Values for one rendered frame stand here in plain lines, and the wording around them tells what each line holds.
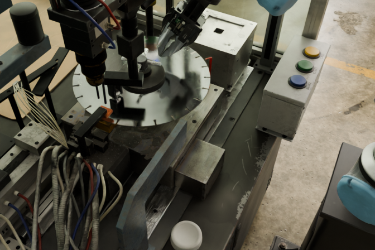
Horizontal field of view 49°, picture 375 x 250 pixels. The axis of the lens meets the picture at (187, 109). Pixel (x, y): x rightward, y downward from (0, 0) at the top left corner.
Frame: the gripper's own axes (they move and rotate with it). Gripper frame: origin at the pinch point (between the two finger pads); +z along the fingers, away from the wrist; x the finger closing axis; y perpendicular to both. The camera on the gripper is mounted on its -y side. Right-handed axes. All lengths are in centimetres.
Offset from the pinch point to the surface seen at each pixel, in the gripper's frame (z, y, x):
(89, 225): 17.4, 40.6, 7.5
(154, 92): 4.3, 10.4, 3.8
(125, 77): 2.1, 15.4, -3.5
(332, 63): 26, -158, 91
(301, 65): -12.9, -15.0, 32.1
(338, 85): 28, -138, 96
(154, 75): 3.3, 6.3, 1.5
